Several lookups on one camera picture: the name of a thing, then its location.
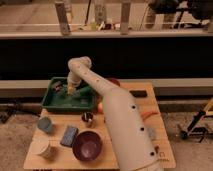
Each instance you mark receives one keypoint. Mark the grey blue cloth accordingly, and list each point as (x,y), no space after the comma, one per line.
(152,133)

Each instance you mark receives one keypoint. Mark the blue cup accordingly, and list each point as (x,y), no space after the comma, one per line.
(45,125)

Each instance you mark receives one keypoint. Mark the black wheeled stand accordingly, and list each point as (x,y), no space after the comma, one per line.
(193,130)

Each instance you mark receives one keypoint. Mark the blue sponge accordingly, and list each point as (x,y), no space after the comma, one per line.
(69,136)

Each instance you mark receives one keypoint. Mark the orange carrot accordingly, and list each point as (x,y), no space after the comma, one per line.
(146,115)

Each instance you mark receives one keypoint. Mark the orange round fruit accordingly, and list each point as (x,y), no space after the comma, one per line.
(100,107)

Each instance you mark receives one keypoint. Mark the dark dish brush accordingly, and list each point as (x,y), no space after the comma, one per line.
(60,87)

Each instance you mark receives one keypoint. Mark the black rectangular block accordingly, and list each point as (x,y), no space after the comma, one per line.
(139,93)

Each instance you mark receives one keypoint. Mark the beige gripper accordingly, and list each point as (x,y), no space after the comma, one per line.
(71,89)

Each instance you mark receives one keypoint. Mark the purple bowl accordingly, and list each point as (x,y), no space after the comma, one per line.
(87,146)

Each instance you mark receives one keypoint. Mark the red bowl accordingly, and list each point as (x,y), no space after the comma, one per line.
(114,81)

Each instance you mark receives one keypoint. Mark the bunch of dark grapes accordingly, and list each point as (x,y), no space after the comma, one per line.
(156,149)

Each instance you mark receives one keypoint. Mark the green plastic tray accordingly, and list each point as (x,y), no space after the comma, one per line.
(82,101)

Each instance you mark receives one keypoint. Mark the small metal cup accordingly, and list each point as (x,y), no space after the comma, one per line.
(87,118)

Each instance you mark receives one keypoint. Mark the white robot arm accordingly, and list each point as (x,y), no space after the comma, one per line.
(131,143)

